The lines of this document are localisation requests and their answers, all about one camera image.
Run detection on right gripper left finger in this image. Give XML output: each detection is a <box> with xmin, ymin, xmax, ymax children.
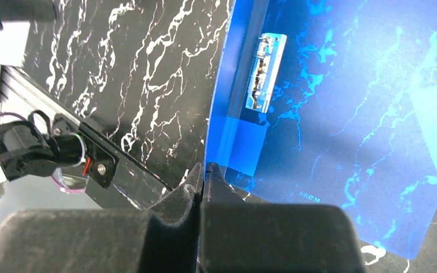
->
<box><xmin>0</xmin><ymin>163</ymin><xmax>204</xmax><ymax>272</ymax></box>

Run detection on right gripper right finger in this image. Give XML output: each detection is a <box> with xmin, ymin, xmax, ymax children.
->
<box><xmin>199</xmin><ymin>163</ymin><xmax>366</xmax><ymax>272</ymax></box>

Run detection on blue plastic folder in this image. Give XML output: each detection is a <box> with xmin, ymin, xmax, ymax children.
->
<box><xmin>205</xmin><ymin>1</ymin><xmax>437</xmax><ymax>259</ymax></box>

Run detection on silver folder clip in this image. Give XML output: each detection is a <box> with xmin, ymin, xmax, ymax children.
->
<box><xmin>245</xmin><ymin>33</ymin><xmax>287</xmax><ymax>113</ymax></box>

